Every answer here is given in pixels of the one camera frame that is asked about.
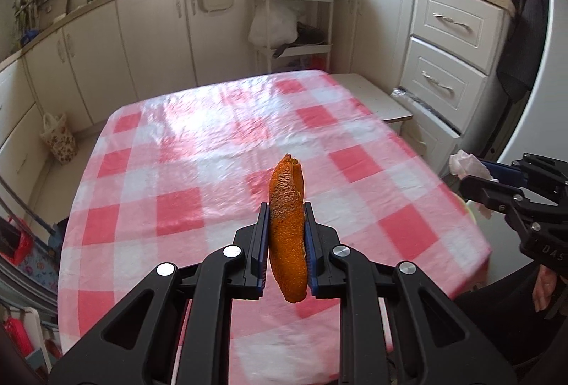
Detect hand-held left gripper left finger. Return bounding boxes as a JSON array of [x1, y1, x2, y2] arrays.
[[47, 202, 272, 385]]

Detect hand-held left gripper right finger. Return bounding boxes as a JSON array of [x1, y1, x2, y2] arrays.
[[303, 202, 518, 385]]

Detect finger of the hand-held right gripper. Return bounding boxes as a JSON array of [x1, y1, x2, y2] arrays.
[[458, 174, 564, 232], [481, 153, 568, 202]]

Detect pale yellow plastic bin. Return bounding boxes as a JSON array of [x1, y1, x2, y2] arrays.
[[459, 195, 480, 226]]

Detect orange peel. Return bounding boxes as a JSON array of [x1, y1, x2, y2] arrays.
[[267, 153, 308, 304]]

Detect white tissue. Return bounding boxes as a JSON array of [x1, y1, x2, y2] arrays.
[[448, 149, 500, 219]]

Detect person's right hand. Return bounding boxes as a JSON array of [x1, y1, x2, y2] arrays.
[[534, 267, 562, 315]]

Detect red white checkered tablecloth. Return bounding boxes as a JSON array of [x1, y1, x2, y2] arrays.
[[57, 69, 492, 377]]

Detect white drawer cabinet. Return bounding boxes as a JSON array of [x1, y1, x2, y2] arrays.
[[333, 0, 515, 173]]

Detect crinkled silver plastic wrap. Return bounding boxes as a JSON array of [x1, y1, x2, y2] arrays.
[[390, 87, 444, 115]]

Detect white step stool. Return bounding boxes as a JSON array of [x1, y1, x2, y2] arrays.
[[331, 73, 414, 133]]

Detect black frying pan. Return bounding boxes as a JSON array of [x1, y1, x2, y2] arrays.
[[273, 22, 331, 57]]

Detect large white plastic bag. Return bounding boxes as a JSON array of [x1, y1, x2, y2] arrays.
[[247, 4, 299, 49]]

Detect floral tote bag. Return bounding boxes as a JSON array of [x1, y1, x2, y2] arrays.
[[40, 113, 78, 165]]

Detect red plastic bag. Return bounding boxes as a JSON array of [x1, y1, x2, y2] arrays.
[[0, 216, 34, 266]]

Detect cream base cabinets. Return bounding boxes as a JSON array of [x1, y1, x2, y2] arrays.
[[0, 0, 369, 186]]

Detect wall utensil rack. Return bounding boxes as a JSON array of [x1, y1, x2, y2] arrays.
[[13, 0, 74, 35]]

